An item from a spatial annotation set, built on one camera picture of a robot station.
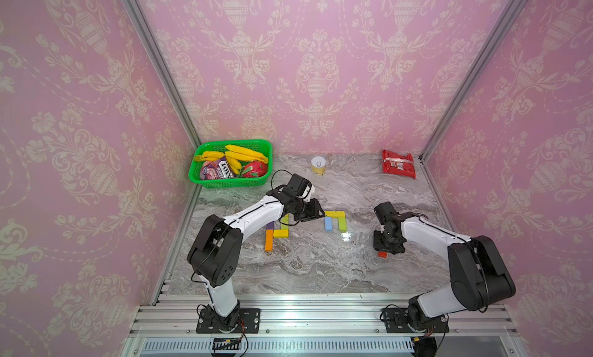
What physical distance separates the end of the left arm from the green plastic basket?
12.5 inches

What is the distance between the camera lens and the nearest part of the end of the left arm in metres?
0.78

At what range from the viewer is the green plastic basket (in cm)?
107
